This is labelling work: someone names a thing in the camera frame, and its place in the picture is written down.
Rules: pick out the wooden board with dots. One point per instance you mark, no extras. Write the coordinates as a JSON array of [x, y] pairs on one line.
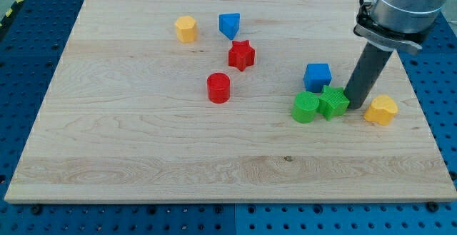
[[127, 118]]

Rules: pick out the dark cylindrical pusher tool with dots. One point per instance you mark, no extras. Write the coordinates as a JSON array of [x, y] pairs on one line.
[[368, 68]]

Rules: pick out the yellow heart block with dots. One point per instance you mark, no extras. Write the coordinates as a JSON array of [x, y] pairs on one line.
[[381, 110]]

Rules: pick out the red star block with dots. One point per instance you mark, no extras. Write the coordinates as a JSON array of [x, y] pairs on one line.
[[241, 55]]

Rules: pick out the yellow hexagon block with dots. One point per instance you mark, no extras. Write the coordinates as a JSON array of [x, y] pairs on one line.
[[186, 29]]

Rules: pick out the blue cube block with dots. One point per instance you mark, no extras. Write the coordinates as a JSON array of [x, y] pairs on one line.
[[316, 76]]

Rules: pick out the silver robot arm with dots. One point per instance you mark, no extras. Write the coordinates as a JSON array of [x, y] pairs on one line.
[[400, 25]]

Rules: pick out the green cylinder block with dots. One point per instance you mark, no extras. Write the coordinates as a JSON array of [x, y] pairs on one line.
[[305, 107]]

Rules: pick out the green star block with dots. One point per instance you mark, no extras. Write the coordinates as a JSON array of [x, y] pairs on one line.
[[332, 102]]

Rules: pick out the blue triangle block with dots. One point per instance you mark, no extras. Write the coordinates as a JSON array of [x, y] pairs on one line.
[[229, 24]]

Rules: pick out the red cylinder block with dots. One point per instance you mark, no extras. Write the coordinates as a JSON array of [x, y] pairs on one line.
[[218, 85]]

